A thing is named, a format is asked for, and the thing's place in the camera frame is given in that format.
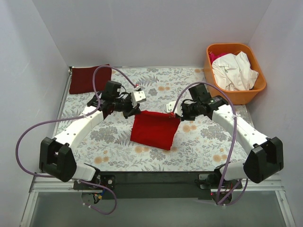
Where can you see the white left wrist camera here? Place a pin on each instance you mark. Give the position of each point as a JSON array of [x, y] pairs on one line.
[[137, 97]]

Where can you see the orange plastic basket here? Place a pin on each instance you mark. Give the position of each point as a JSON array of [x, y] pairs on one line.
[[236, 97]]

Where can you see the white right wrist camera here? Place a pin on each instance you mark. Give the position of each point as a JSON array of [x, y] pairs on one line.
[[174, 109]]

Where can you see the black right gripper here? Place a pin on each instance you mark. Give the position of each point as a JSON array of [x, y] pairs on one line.
[[182, 113]]

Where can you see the pink garment in basket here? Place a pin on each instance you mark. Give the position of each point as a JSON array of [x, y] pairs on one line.
[[213, 56]]

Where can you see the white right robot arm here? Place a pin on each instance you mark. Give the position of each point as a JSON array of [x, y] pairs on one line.
[[265, 155]]

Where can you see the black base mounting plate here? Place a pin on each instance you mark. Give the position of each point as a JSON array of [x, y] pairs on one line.
[[147, 185]]

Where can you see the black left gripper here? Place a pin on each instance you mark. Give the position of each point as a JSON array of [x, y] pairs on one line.
[[132, 109]]

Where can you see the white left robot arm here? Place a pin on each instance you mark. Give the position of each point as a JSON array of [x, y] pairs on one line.
[[56, 154]]

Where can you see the bright red t shirt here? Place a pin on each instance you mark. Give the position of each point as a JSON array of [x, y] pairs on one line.
[[154, 129]]

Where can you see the folded dark red t shirt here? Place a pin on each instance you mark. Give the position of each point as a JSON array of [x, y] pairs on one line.
[[81, 79]]

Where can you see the cream white t shirt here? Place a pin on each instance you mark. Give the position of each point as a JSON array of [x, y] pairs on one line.
[[232, 72]]

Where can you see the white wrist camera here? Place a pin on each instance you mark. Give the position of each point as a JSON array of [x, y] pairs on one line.
[[174, 109], [137, 97]]

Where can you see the aluminium frame rail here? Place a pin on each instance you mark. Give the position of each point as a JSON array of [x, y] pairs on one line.
[[274, 183]]

